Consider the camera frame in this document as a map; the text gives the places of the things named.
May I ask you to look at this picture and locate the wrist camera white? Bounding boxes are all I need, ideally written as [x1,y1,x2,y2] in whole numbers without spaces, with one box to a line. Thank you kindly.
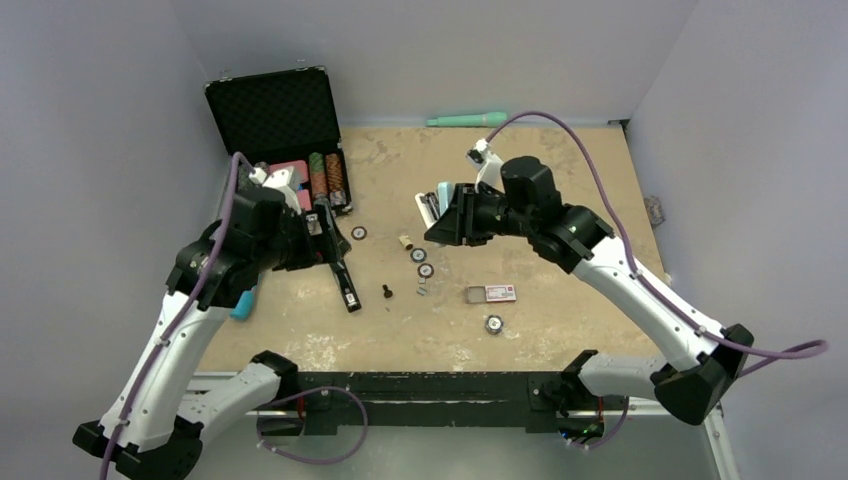
[248,167,303,214]
[466,139,503,188]

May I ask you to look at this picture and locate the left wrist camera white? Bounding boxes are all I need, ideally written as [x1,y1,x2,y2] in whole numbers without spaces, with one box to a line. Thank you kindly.
[248,167,303,214]

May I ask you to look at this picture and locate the red staple box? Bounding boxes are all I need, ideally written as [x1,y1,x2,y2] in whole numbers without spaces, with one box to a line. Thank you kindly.
[465,284,517,304]

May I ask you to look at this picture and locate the small cork piece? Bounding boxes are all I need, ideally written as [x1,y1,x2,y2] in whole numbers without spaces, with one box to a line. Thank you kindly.
[398,235,414,251]

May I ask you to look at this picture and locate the black poker chip case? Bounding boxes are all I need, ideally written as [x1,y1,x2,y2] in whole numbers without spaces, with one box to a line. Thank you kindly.
[203,66,353,215]

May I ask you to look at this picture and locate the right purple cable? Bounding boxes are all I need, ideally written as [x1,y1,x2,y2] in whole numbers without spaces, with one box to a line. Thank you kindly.
[484,111,829,379]

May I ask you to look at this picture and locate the purple cable loop front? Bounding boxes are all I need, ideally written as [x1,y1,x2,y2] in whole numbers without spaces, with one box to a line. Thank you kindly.
[256,387,369,466]

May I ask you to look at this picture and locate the grey poker chip front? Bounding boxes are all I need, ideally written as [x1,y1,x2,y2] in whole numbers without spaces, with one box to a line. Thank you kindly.
[484,315,504,335]

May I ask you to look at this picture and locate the poker chip upper middle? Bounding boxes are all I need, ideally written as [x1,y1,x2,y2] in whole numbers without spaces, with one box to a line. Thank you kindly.
[410,248,427,263]

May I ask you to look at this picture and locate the pink card deck upper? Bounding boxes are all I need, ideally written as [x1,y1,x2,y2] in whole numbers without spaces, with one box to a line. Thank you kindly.
[269,160,309,184]

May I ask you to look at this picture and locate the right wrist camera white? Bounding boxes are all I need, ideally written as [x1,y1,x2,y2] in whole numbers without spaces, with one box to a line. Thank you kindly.
[466,139,503,188]

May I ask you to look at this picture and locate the poker chip near case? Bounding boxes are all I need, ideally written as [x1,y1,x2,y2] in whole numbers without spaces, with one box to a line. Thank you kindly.
[351,226,368,241]

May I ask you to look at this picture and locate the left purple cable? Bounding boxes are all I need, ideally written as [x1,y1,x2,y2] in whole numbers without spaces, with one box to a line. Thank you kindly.
[97,152,256,480]

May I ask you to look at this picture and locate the orange chip stack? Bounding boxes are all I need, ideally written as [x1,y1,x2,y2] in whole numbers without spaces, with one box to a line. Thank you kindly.
[325,153,347,206]

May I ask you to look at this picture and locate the black stapler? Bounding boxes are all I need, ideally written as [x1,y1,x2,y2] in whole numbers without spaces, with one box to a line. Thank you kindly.
[329,261,362,313]

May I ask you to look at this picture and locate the blue handled tool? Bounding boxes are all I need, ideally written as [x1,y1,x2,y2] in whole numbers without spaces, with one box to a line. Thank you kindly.
[230,287,256,321]

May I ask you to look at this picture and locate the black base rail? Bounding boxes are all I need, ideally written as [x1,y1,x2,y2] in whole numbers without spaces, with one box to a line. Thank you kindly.
[248,371,624,436]

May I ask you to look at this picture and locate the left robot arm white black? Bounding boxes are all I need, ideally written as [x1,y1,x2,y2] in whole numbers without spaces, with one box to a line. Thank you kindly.
[73,187,350,479]

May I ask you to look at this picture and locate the light blue stapler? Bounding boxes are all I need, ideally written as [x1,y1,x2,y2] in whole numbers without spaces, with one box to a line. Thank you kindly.
[414,182,454,228]

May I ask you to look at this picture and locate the orange black poker chip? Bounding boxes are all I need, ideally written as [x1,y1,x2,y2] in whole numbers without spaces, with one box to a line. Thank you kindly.
[417,263,434,279]

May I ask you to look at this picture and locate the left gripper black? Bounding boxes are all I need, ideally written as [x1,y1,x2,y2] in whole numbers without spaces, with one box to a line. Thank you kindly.
[254,198,349,272]

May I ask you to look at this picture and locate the mint green marker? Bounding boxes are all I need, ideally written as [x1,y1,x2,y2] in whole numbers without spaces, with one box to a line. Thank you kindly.
[426,112,509,128]

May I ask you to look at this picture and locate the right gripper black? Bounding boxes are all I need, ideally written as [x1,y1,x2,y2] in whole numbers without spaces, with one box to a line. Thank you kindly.
[426,183,534,247]

